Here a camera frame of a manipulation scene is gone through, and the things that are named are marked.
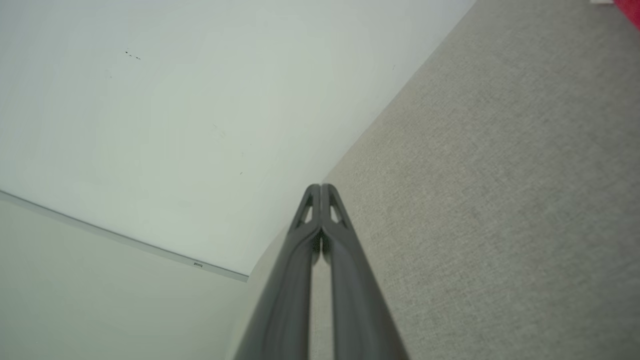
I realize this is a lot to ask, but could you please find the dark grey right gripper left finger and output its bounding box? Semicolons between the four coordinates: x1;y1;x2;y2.
232;183;322;360

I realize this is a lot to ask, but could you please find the grey fabric sofa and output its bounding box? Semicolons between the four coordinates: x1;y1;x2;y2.
224;0;640;360

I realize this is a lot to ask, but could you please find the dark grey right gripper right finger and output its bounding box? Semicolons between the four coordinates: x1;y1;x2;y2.
320;183;412;360

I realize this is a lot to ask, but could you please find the red white sleeveless jersey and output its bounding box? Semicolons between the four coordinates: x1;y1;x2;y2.
590;0;640;32

